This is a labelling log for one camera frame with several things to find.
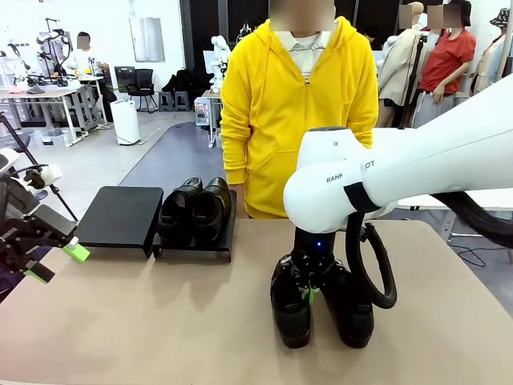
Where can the white wall cabinet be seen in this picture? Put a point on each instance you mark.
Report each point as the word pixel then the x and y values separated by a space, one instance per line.
pixel 147 40

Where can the mannequin with bucket hat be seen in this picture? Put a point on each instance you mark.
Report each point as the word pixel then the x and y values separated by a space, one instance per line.
pixel 491 56

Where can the white robot station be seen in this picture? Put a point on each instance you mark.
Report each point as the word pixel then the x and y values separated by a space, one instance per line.
pixel 14 60

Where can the black metal shoe stand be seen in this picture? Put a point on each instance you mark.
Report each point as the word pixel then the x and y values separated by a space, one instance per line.
pixel 192 252
pixel 120 216

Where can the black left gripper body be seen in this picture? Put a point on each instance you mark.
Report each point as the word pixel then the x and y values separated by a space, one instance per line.
pixel 20 240

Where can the person in white shirt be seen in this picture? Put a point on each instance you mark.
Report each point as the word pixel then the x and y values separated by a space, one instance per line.
pixel 86 60

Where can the black office chair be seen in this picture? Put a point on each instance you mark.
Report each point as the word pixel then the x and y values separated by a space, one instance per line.
pixel 142 78

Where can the person's right forearm yellow sleeve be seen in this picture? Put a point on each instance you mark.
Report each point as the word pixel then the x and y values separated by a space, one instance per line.
pixel 232 160

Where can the person in black clothes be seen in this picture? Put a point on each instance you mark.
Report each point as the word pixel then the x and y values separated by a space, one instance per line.
pixel 372 33

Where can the black leather loafer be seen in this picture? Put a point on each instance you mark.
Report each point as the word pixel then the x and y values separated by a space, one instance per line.
pixel 176 216
pixel 210 216

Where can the white air purifier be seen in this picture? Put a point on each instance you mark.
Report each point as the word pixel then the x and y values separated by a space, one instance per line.
pixel 125 124

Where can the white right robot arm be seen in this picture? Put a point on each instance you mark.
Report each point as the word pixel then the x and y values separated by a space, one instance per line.
pixel 421 160

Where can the clear box with blue items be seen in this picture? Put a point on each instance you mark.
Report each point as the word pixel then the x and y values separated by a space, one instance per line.
pixel 201 114

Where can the purple cloth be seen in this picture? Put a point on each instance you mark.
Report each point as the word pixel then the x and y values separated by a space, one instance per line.
pixel 10 286

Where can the grey plastic stool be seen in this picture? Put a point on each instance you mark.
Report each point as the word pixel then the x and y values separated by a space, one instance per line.
pixel 166 96
pixel 181 96

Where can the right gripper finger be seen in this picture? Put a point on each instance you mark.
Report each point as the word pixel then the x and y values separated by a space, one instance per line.
pixel 316 285
pixel 306 294

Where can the black computer monitor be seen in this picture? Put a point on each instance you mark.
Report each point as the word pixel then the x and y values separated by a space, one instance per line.
pixel 122 78

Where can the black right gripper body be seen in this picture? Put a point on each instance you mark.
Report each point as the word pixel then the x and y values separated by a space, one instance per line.
pixel 314 260

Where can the white humanoid robot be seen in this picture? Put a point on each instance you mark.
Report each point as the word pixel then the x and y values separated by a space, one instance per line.
pixel 220 44

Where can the person's left forearm yellow sleeve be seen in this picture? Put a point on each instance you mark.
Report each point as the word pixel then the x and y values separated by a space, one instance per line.
pixel 366 132

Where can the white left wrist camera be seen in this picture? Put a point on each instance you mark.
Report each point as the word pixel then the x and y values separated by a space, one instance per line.
pixel 52 174

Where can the black backpack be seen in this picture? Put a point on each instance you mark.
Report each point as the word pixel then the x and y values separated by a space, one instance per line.
pixel 182 80

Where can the white table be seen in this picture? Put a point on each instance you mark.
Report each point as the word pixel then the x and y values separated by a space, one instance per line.
pixel 501 197

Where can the black leather ankle boot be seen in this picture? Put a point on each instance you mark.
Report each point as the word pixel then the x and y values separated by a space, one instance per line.
pixel 292 329
pixel 354 325

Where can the person in yellow hoodie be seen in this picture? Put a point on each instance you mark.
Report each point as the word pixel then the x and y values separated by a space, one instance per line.
pixel 272 100

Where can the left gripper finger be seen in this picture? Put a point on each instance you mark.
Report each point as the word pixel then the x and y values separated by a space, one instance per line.
pixel 40 273
pixel 78 252

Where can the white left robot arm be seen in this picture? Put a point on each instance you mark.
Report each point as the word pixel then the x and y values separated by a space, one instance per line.
pixel 8 158

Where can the mannequin in beige coat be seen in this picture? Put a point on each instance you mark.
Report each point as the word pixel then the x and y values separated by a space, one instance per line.
pixel 397 68

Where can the clear plastic storage box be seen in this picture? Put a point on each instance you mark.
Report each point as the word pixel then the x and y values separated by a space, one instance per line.
pixel 52 138

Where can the black tripod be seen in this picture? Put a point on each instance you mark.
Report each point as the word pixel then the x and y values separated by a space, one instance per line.
pixel 65 204

